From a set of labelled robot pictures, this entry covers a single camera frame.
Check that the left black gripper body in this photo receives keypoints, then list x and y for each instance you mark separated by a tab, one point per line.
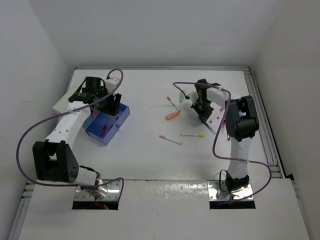
105	105

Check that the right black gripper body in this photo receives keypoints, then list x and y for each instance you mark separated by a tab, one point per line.
203	108

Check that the pink drawer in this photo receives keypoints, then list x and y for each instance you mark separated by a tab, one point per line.
95	113

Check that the red gel pen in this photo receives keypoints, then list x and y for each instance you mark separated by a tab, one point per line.
105	128

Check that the purple-blue drawer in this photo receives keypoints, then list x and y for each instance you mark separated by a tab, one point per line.
95	128

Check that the blue striped pen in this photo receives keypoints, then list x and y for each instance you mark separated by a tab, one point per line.
210	128

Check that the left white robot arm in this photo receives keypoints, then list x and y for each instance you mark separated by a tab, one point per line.
53	157

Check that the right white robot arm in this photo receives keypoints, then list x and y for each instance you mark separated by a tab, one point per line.
241	123

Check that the green correction tape case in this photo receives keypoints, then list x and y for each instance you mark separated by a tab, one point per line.
181	97

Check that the yellow capped pen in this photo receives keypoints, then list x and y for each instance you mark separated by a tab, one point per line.
192	135

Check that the light blue small drawer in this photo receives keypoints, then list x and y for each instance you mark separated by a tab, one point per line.
87	122

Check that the orange capped marker pen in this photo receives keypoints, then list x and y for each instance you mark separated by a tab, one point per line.
170	100

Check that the white pen orange cap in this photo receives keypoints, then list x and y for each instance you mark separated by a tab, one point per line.
170	140

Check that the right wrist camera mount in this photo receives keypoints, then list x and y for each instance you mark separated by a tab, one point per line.
193	96

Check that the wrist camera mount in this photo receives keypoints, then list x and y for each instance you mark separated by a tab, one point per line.
193	96
111	83

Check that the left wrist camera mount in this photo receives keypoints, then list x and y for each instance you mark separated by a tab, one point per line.
111	83

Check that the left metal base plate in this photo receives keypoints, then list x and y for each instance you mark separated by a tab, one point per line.
108	192

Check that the metal base plate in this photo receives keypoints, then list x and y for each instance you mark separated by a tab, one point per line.
108	192
217	191

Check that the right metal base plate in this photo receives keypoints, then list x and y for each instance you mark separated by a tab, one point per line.
217	191

